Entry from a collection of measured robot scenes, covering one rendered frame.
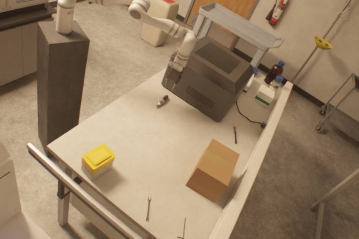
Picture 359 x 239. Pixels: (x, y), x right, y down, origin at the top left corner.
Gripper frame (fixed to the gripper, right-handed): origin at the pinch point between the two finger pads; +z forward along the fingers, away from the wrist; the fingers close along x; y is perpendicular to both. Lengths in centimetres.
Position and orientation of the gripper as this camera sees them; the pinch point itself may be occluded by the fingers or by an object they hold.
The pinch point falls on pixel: (168, 88)
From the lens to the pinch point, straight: 164.0
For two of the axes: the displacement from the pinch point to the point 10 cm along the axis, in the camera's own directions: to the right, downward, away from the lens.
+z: -3.4, 7.3, 6.0
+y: 4.1, -4.5, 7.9
